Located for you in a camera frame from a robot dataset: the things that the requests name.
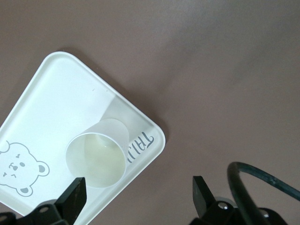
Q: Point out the cream bear print tray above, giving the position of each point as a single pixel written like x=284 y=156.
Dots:
x=58 y=105

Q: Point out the white plastic cup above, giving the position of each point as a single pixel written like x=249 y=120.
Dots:
x=98 y=159

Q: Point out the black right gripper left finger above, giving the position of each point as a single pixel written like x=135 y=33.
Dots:
x=68 y=204

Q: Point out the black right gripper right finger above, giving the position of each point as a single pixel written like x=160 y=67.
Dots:
x=206 y=206

